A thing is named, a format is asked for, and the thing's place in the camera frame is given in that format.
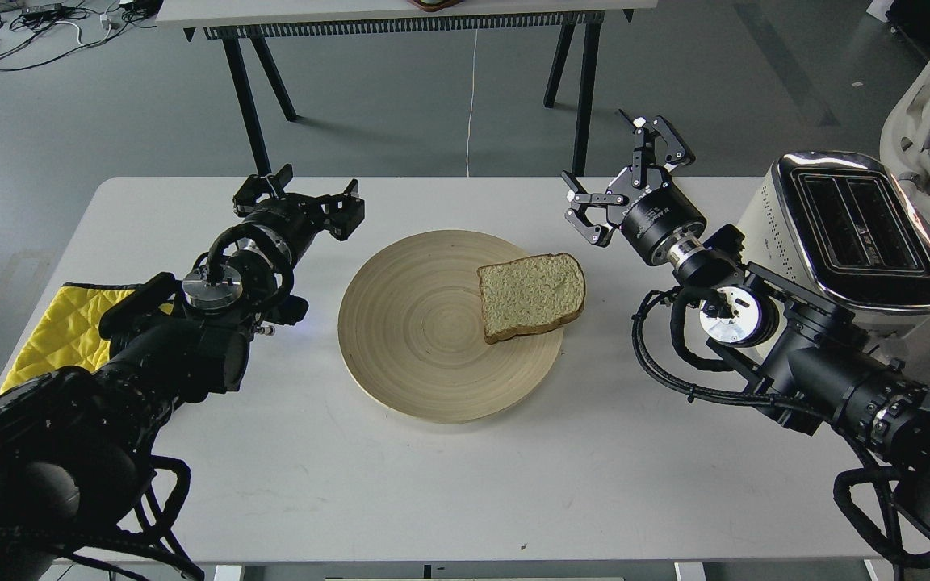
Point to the cream chrome toaster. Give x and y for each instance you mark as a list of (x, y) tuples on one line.
[(834, 222)]

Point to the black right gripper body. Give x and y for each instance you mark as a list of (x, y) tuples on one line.
[(650, 216)]

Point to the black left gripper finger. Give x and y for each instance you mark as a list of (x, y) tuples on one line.
[(340, 214), (256, 187)]

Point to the slice of bread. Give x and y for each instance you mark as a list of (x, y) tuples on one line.
[(532, 295)]

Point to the yellow quilted cloth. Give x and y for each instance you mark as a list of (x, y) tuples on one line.
[(67, 333)]

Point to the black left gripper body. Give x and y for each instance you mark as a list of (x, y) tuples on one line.
[(296, 218)]

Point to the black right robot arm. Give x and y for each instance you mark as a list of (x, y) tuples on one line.
[(777, 312)]

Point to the background table with black legs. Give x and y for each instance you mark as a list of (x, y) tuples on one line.
[(230, 22)]

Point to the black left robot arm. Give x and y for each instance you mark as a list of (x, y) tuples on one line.
[(77, 468)]

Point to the round bamboo plate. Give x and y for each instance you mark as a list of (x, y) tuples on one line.
[(411, 332)]

